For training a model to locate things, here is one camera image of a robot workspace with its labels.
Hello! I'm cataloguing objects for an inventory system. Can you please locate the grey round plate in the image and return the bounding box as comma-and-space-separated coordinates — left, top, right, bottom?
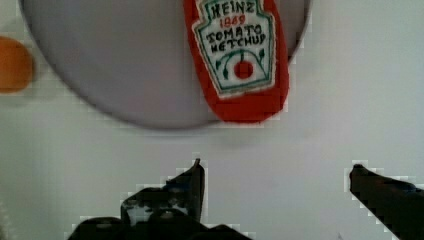
17, 0, 313, 129

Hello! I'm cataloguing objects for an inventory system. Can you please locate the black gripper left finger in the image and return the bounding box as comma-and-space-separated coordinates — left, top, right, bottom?
68, 159, 252, 240

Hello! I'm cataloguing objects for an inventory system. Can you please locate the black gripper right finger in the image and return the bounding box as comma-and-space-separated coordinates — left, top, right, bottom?
349, 164, 424, 240

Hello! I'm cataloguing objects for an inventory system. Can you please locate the red felt ketchup bottle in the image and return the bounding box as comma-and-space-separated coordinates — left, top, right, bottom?
183, 0, 289, 123

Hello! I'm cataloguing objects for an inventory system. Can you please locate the orange round sticker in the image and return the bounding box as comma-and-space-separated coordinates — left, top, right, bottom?
0, 36, 34, 94

